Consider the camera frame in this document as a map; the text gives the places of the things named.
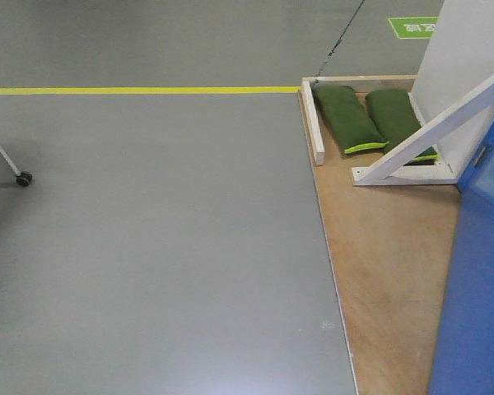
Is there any blue door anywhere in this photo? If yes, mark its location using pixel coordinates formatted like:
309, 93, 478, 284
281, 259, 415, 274
428, 121, 494, 394

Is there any green sandbag left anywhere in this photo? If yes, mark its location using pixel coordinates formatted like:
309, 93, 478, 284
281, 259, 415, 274
312, 83, 389, 155

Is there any green sandbag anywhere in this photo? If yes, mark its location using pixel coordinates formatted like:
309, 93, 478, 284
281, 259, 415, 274
312, 83, 389, 155
365, 88, 422, 154

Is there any white wooden brace far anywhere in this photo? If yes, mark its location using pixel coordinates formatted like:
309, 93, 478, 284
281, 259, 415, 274
350, 62, 494, 188

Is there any plywood base platform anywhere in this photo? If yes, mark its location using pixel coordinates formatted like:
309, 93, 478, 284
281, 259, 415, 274
297, 74, 462, 395

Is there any green sandbag right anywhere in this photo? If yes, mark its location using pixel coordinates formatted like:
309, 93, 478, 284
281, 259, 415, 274
365, 88, 422, 154

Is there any yellow floor tape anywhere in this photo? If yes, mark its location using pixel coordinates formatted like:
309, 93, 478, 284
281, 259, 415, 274
0, 86, 301, 95

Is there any green floor sign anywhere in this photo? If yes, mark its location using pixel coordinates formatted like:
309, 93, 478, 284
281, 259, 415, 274
388, 16, 438, 40

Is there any white edge rail far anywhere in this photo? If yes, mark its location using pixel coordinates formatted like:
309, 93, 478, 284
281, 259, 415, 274
298, 74, 417, 166

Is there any dark guy cord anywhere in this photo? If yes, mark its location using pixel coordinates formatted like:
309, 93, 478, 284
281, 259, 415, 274
315, 0, 367, 79

